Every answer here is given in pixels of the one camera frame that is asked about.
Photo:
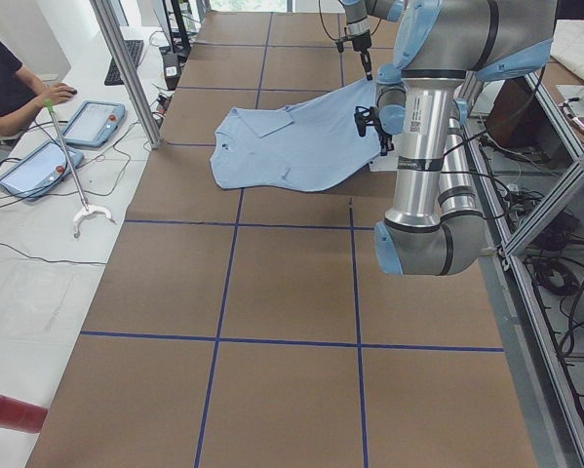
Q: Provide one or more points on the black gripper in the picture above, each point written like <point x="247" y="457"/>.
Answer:
<point x="359" y="43"/>
<point x="385" y="140"/>

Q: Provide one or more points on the light blue t-shirt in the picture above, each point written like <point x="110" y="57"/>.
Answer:
<point x="309" y="146"/>

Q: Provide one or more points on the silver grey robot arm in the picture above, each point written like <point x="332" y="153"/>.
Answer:
<point x="434" y="226"/>
<point x="357" y="26"/>

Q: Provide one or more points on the white mounting plate with bolts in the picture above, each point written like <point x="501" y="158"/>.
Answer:
<point x="387" y="163"/>

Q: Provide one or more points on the brown paper table cover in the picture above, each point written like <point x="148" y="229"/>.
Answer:
<point x="254" y="328"/>

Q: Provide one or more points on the blue teach pendant far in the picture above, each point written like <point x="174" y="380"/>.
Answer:
<point x="93" y="123"/>

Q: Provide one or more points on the blue teach pendant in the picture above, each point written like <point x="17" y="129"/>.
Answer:
<point x="93" y="123"/>
<point x="36" y="174"/>

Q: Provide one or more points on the reacher stick with white claw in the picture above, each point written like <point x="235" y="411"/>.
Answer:
<point x="87" y="209"/>

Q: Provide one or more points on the blue teach pendant near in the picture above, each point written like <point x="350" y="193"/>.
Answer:
<point x="36" y="174"/>

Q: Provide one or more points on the seated person in black shirt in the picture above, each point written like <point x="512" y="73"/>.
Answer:
<point x="23" y="94"/>

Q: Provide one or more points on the red cylinder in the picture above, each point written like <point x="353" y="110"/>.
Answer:
<point x="21" y="416"/>

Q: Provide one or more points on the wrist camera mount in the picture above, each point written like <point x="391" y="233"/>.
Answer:
<point x="365" y="117"/>
<point x="340" y="43"/>

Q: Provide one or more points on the aluminium frame pillar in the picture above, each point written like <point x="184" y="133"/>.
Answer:
<point x="114" y="40"/>

